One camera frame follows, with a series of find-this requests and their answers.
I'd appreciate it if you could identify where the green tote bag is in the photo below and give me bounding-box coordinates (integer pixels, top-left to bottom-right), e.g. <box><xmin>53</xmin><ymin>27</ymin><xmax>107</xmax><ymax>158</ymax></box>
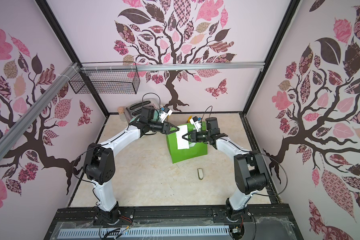
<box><xmin>166</xmin><ymin>123</ymin><xmax>208</xmax><ymax>164</ymax></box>

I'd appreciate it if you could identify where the white vented cable duct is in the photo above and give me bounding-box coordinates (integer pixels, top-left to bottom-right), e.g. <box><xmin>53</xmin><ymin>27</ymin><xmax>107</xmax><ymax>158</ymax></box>
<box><xmin>52</xmin><ymin>226</ymin><xmax>232</xmax><ymax>240</ymax></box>

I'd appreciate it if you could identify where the aluminium rail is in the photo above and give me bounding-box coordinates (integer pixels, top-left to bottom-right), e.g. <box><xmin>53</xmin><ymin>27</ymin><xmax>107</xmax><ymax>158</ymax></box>
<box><xmin>0</xmin><ymin>63</ymin><xmax>80</xmax><ymax>161</ymax></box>
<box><xmin>81</xmin><ymin>62</ymin><xmax>265</xmax><ymax>72</ymax></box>

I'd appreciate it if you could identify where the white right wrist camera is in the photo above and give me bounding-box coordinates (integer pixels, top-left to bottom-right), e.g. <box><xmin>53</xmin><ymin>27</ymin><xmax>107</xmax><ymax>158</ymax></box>
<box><xmin>190</xmin><ymin>116</ymin><xmax>202</xmax><ymax>132</ymax></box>

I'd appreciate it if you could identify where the small metal stapler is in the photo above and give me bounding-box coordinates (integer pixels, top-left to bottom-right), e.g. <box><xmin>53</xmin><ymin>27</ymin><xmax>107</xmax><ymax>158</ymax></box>
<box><xmin>197</xmin><ymin>168</ymin><xmax>204</xmax><ymax>180</ymax></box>

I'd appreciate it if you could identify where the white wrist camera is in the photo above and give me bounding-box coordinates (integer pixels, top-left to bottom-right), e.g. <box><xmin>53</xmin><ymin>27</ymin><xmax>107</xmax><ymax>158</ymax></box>
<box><xmin>190</xmin><ymin>116</ymin><xmax>202</xmax><ymax>132</ymax></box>
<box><xmin>160</xmin><ymin>107</ymin><xmax>173</xmax><ymax>123</ymax></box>

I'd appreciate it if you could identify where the aluminium rail back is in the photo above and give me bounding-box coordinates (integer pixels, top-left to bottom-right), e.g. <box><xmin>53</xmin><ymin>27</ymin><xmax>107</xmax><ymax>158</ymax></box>
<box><xmin>81</xmin><ymin>62</ymin><xmax>265</xmax><ymax>72</ymax></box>

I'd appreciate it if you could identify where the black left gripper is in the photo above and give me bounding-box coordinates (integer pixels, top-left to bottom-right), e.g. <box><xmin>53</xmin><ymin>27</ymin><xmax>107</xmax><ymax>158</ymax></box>
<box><xmin>148</xmin><ymin>120</ymin><xmax>180</xmax><ymax>135</ymax></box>

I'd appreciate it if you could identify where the aluminium rail left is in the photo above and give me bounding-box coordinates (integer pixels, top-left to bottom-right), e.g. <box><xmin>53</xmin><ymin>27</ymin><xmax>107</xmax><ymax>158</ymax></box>
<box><xmin>0</xmin><ymin>63</ymin><xmax>80</xmax><ymax>161</ymax></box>

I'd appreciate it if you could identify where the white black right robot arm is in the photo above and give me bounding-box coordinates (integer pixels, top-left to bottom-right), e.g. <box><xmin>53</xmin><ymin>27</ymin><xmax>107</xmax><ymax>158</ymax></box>
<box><xmin>182</xmin><ymin>117</ymin><xmax>270</xmax><ymax>221</ymax></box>

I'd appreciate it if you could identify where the black wire basket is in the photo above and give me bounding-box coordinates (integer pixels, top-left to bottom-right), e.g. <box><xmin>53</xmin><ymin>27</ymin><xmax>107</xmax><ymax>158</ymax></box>
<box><xmin>69</xmin><ymin>62</ymin><xmax>140</xmax><ymax>95</ymax></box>

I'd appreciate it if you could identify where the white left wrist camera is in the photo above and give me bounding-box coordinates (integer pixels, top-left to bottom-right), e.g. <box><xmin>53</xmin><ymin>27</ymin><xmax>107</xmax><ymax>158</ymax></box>
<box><xmin>160</xmin><ymin>107</ymin><xmax>173</xmax><ymax>123</ymax></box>

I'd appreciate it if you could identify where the mint green toaster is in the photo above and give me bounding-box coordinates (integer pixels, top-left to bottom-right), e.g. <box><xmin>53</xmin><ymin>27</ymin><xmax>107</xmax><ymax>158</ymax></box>
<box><xmin>124</xmin><ymin>98</ymin><xmax>160</xmax><ymax>123</ymax></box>

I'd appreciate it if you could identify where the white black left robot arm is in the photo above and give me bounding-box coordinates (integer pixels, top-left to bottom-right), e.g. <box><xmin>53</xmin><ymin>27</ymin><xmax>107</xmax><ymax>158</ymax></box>
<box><xmin>84</xmin><ymin>106</ymin><xmax>180</xmax><ymax>225</ymax></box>

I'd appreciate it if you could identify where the small glass jar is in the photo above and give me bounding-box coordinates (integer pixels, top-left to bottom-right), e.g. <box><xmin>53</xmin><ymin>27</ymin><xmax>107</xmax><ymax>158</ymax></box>
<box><xmin>118</xmin><ymin>107</ymin><xmax>127</xmax><ymax>122</ymax></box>

